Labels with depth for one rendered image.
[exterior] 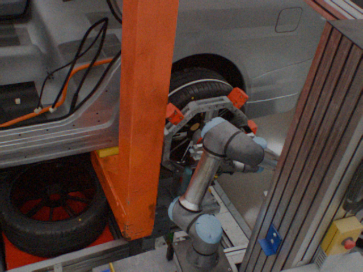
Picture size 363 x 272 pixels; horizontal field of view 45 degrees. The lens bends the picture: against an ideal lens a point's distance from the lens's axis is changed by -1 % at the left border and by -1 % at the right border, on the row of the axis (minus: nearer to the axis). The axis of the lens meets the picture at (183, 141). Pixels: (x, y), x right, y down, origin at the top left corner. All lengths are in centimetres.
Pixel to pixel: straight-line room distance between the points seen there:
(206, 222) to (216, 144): 36
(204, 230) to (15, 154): 116
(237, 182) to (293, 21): 146
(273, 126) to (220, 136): 262
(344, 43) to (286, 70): 174
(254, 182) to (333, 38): 253
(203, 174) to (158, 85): 41
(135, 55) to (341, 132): 82
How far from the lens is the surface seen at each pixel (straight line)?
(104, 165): 261
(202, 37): 244
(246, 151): 170
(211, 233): 186
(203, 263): 198
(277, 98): 304
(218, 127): 174
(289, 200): 152
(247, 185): 362
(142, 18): 161
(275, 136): 419
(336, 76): 124
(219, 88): 250
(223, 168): 210
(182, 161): 276
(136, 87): 176
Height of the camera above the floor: 248
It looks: 39 degrees down
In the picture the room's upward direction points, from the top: 9 degrees clockwise
